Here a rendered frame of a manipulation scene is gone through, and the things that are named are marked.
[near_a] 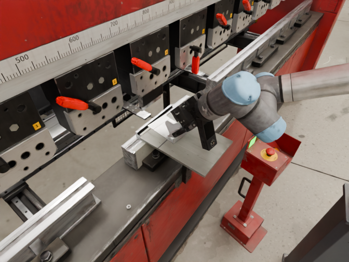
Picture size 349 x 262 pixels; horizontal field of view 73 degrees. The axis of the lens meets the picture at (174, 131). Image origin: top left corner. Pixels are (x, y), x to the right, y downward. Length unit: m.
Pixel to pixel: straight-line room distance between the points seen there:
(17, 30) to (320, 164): 2.23
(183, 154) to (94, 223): 0.34
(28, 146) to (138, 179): 0.43
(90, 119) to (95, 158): 1.58
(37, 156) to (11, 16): 0.26
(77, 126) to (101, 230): 0.35
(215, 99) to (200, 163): 0.25
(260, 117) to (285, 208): 1.43
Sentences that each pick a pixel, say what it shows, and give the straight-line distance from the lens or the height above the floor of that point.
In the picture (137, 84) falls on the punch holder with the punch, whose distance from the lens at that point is 0.66.
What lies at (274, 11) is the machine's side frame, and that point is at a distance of 2.83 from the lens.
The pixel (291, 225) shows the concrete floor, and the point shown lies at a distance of 1.91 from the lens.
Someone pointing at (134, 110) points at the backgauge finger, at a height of 1.00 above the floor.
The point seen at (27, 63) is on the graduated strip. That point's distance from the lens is 0.48.
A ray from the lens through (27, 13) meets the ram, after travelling 0.47.
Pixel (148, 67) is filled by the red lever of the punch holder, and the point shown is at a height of 1.28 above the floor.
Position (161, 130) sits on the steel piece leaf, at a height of 1.00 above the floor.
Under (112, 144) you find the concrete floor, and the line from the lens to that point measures 2.24.
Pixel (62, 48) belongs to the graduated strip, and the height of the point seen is 1.39.
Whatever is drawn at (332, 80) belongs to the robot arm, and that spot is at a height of 1.27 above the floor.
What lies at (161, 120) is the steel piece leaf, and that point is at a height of 1.00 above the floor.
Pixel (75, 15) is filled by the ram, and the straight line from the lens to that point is 0.51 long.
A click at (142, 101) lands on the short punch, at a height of 1.13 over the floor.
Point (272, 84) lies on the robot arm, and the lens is 0.69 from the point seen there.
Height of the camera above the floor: 1.58
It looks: 44 degrees down
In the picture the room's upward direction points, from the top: straight up
